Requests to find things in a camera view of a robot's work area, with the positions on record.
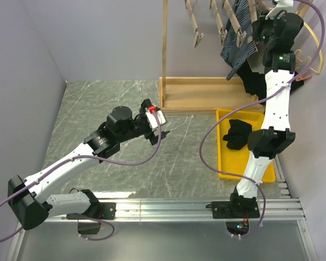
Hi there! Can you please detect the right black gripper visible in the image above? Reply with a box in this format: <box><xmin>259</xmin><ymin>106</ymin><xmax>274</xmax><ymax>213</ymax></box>
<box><xmin>250</xmin><ymin>9</ymin><xmax>281</xmax><ymax>48</ymax></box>

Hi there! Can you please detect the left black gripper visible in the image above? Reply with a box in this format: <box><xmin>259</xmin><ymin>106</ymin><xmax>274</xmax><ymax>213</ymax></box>
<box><xmin>118</xmin><ymin>100</ymin><xmax>170</xmax><ymax>145</ymax></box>

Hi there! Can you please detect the striped navy underwear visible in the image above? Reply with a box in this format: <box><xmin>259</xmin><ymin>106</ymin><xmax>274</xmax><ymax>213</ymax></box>
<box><xmin>220</xmin><ymin>1</ymin><xmax>258</xmax><ymax>80</ymax></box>

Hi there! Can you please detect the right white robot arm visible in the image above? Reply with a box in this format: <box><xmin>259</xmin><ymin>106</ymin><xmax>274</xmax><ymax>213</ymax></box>
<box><xmin>228</xmin><ymin>10</ymin><xmax>304</xmax><ymax>218</ymax></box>

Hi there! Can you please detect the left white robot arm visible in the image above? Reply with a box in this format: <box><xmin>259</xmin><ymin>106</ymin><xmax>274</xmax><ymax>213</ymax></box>
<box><xmin>8</xmin><ymin>99</ymin><xmax>167</xmax><ymax>230</ymax></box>

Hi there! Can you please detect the gold semicircle clip hanger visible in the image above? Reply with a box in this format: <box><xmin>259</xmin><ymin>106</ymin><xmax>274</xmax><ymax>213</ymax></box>
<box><xmin>294</xmin><ymin>22</ymin><xmax>324</xmax><ymax>74</ymax></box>

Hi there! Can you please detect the black hanging underwear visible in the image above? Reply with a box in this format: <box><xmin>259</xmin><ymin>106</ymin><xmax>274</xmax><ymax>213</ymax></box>
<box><xmin>236</xmin><ymin>61</ymin><xmax>305</xmax><ymax>104</ymax></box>

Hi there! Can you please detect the black underwear in tray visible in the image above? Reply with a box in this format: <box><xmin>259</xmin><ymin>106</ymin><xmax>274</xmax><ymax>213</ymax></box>
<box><xmin>223</xmin><ymin>119</ymin><xmax>252</xmax><ymax>150</ymax></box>

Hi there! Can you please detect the wooden drying rack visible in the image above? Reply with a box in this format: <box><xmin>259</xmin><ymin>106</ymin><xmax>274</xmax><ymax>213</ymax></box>
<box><xmin>159</xmin><ymin>0</ymin><xmax>315</xmax><ymax>116</ymax></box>

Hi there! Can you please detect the pink clothespin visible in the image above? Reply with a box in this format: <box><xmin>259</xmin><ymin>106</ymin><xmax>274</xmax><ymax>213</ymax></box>
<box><xmin>296</xmin><ymin>74</ymin><xmax>312</xmax><ymax>82</ymax></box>

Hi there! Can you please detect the yellow plastic tray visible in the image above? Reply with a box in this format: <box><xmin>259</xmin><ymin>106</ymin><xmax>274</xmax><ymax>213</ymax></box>
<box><xmin>216</xmin><ymin>109</ymin><xmax>276</xmax><ymax>183</ymax></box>

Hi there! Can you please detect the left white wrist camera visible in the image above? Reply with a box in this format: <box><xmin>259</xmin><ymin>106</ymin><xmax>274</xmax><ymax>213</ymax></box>
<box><xmin>145</xmin><ymin>106</ymin><xmax>167</xmax><ymax>131</ymax></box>

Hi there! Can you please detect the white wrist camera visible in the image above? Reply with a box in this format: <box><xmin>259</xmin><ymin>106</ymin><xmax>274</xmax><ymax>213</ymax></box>
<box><xmin>265</xmin><ymin>0</ymin><xmax>293</xmax><ymax>20</ymax></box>
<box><xmin>145</xmin><ymin>106</ymin><xmax>167</xmax><ymax>131</ymax></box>

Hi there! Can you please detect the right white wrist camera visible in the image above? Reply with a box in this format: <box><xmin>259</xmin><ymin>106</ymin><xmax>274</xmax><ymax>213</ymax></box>
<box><xmin>265</xmin><ymin>0</ymin><xmax>293</xmax><ymax>20</ymax></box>

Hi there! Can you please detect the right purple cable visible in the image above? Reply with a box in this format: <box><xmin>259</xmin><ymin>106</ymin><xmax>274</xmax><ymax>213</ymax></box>
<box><xmin>199</xmin><ymin>0</ymin><xmax>325</xmax><ymax>239</ymax></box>

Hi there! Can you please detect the aluminium mounting rail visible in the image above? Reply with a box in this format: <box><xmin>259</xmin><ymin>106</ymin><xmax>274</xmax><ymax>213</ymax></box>
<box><xmin>5</xmin><ymin>176</ymin><xmax>318</xmax><ymax>261</ymax></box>

